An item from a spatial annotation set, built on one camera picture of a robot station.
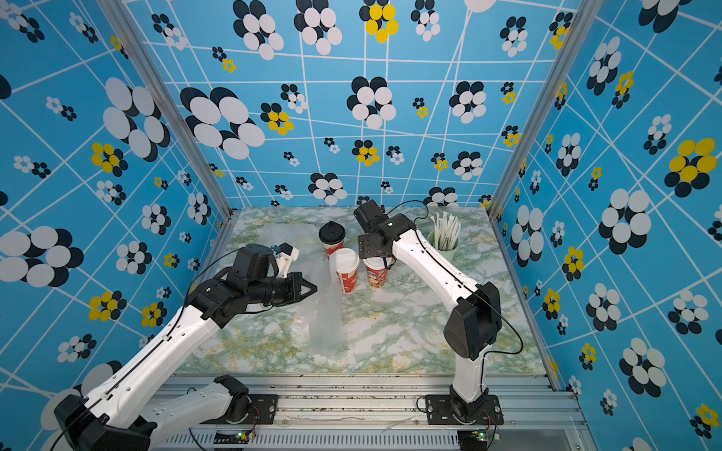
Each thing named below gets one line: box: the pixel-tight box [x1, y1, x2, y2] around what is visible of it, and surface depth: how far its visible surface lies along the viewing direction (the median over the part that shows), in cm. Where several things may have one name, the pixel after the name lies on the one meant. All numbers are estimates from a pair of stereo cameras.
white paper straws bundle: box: [430, 211, 461, 251], surface depth 94 cm
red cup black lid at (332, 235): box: [318, 220, 346, 261], surface depth 93 cm
